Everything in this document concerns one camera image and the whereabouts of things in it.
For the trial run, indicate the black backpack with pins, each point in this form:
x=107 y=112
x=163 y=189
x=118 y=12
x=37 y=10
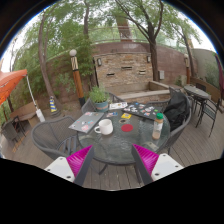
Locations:
x=177 y=110

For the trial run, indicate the small dark round coaster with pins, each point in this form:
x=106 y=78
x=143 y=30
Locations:
x=122 y=121

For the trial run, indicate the far round patio table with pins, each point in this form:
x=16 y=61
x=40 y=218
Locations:
x=199 y=96

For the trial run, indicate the grey mesh chair left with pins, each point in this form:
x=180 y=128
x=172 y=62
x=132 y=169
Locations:
x=55 y=138

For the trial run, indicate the blue yellow striped cone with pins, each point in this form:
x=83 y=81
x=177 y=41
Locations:
x=52 y=104

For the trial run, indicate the orange patio umbrella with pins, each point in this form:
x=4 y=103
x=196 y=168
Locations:
x=8 y=82

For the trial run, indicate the red round coaster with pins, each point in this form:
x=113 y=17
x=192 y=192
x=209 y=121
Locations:
x=127 y=128

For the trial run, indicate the black metal chair right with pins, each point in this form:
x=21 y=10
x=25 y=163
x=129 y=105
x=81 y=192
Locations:
x=210 y=109

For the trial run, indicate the grey mesh chair right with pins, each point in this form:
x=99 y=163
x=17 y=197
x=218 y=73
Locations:
x=174 y=135

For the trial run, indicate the black laptop with stickers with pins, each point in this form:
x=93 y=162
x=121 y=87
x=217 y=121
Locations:
x=143 y=110

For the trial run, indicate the dark chair far left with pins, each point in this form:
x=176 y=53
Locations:
x=11 y=129

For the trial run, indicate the yellow square sticker card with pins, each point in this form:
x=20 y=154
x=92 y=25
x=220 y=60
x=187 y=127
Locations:
x=126 y=116

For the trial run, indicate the bottle with green cap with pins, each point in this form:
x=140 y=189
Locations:
x=158 y=124

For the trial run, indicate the potted green plant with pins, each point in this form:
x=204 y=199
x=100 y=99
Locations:
x=99 y=97

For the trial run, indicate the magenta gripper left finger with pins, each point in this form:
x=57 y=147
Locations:
x=73 y=168

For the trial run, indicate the grey laptop with stickers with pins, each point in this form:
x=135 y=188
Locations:
x=86 y=122

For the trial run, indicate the round glass patio table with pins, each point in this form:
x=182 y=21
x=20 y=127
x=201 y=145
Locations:
x=115 y=149

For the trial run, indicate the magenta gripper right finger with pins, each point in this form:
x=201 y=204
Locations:
x=152 y=166

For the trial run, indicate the white ceramic mug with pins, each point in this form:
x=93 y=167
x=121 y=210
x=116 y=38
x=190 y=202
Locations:
x=105 y=127

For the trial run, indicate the wooden lamp post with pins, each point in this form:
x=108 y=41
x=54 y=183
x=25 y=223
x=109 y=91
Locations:
x=76 y=76

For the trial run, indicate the white paper sheet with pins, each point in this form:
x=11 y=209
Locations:
x=119 y=105

